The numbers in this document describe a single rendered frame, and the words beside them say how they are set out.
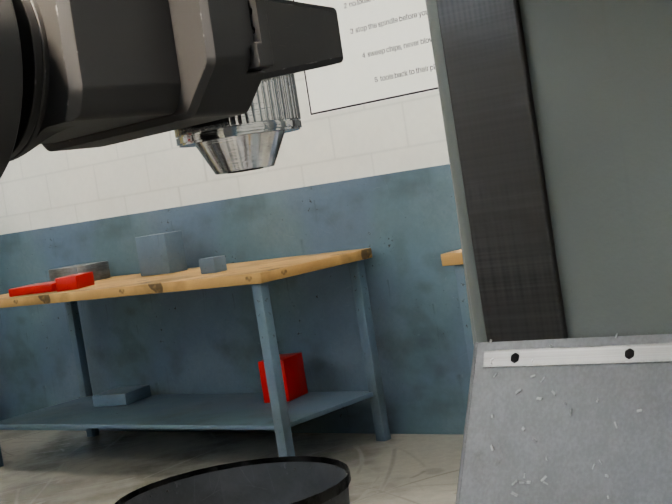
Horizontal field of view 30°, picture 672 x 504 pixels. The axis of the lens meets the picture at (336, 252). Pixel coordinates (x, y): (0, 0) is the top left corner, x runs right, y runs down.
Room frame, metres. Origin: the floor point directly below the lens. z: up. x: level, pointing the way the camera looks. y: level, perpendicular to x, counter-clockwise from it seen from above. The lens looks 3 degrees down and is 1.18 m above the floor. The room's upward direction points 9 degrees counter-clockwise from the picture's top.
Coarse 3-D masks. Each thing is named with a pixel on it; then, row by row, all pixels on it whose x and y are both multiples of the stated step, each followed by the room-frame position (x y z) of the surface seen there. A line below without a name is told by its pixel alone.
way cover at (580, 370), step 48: (624, 336) 0.78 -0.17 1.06; (480, 384) 0.83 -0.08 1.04; (528, 384) 0.81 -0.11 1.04; (576, 384) 0.79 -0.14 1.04; (624, 384) 0.77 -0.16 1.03; (480, 432) 0.82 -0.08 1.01; (528, 432) 0.80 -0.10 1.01; (576, 432) 0.78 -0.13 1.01; (624, 432) 0.75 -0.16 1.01; (480, 480) 0.81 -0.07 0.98; (528, 480) 0.79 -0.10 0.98; (576, 480) 0.76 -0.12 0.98; (624, 480) 0.74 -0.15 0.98
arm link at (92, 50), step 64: (0, 0) 0.36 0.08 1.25; (64, 0) 0.37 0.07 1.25; (128, 0) 0.39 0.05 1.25; (192, 0) 0.39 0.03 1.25; (256, 0) 0.40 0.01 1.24; (0, 64) 0.36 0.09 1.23; (64, 64) 0.37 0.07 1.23; (128, 64) 0.39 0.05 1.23; (192, 64) 0.39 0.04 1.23; (256, 64) 0.40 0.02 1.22; (0, 128) 0.36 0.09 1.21; (64, 128) 0.39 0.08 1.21; (128, 128) 0.42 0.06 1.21
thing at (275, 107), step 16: (272, 80) 0.45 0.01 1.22; (288, 80) 0.46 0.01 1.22; (256, 96) 0.45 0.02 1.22; (272, 96) 0.45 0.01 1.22; (288, 96) 0.46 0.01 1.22; (256, 112) 0.45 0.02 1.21; (272, 112) 0.45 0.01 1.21; (288, 112) 0.45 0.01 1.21; (192, 128) 0.45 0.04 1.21; (208, 128) 0.45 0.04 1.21; (224, 128) 0.45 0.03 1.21; (240, 128) 0.44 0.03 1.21; (256, 128) 0.45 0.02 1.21; (272, 128) 0.45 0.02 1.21; (288, 128) 0.45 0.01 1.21; (192, 144) 0.46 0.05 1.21
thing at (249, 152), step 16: (208, 144) 0.46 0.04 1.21; (224, 144) 0.45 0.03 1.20; (240, 144) 0.45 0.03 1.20; (256, 144) 0.45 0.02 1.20; (272, 144) 0.46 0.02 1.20; (208, 160) 0.46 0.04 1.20; (224, 160) 0.46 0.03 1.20; (240, 160) 0.45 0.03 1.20; (256, 160) 0.46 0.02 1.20; (272, 160) 0.46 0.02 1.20
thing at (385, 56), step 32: (320, 0) 5.83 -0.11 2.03; (352, 0) 5.71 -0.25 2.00; (384, 0) 5.60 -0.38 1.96; (416, 0) 5.49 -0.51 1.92; (352, 32) 5.73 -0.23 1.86; (384, 32) 5.61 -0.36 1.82; (416, 32) 5.50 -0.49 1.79; (352, 64) 5.74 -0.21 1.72; (384, 64) 5.63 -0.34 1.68; (416, 64) 5.52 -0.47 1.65; (320, 96) 5.88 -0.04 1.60; (352, 96) 5.76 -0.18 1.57; (384, 96) 5.65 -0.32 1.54
